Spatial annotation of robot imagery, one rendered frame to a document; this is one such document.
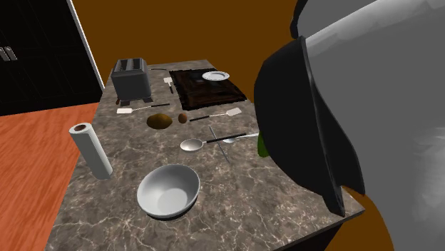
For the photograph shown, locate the grey bowl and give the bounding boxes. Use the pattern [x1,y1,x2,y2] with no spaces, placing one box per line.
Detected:
[136,163,201,220]

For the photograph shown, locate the white plate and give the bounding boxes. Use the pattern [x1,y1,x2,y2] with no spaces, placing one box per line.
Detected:
[202,71,230,82]

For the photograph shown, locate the silver ladle black handle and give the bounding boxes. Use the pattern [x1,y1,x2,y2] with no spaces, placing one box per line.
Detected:
[179,133,247,153]

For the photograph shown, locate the grey toaster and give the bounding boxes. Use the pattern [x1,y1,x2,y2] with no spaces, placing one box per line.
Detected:
[110,57,153,107]

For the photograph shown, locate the green object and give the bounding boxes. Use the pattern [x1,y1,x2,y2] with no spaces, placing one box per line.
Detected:
[257,133,270,158]

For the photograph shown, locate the dark wooden cutting board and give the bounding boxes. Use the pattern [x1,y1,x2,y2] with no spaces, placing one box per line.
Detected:
[168,68,248,111]

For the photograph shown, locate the thin grey skewer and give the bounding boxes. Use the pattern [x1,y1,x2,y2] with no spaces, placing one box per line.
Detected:
[208,125,231,165]

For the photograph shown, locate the brown potato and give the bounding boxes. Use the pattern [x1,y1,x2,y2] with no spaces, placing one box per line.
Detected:
[146,113,173,130]

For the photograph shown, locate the black cabinet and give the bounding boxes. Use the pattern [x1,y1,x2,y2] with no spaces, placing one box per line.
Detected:
[0,0,106,117]

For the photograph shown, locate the white spatula black handle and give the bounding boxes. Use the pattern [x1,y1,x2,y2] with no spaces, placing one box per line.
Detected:
[188,107,242,123]
[116,103,171,115]

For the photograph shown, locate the white paper towel roll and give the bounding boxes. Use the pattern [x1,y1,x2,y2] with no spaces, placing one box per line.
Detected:
[68,122,114,180]

